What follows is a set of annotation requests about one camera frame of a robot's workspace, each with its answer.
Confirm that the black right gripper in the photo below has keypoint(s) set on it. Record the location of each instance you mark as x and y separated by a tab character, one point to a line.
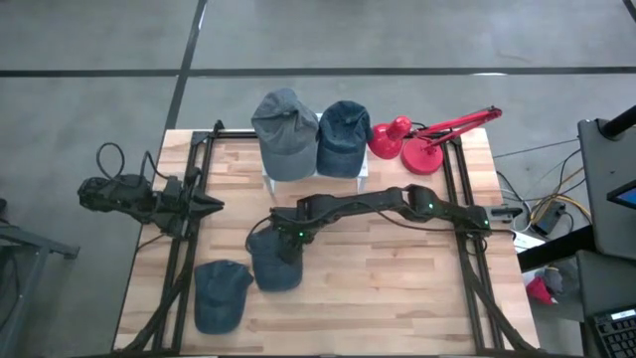
293	226

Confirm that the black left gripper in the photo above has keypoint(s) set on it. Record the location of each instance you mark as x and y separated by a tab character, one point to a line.
176	206

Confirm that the dark blue baseball cap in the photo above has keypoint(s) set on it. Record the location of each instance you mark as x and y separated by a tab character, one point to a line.
343	141
270	273
221	298

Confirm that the grey baseball cap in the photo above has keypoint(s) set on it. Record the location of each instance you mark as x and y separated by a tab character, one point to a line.
285	139

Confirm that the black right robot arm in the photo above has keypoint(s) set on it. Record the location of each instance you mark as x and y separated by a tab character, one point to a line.
372	201

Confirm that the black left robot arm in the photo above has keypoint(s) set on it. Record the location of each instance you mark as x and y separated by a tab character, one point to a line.
124	196

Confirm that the white perforated metal shelf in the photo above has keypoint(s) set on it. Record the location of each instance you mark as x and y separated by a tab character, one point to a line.
362	174

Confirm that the red desk lamp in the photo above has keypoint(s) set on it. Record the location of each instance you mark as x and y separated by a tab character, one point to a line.
422	156

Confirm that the grey metal table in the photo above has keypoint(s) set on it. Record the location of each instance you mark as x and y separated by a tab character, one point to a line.
30	246

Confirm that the white paper sheet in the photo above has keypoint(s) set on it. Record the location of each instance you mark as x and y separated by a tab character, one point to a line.
527	242

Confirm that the red cloth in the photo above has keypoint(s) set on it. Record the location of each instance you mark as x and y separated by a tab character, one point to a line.
539	291

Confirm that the black power adapter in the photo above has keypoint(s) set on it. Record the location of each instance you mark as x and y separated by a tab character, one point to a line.
548	219

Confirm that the black desk beam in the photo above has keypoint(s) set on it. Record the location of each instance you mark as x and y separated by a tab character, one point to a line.
551	251

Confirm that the grey cloth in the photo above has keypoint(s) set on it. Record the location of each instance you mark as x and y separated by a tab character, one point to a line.
554	279

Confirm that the black desk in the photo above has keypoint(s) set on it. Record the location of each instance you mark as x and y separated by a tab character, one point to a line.
608	224

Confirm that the black keyboard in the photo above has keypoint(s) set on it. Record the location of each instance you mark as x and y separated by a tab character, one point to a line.
618	335

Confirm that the computer monitor blue screen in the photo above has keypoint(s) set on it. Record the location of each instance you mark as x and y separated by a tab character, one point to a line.
625	195

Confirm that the black monitor pole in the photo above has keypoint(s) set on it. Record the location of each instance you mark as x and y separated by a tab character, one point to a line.
618	122

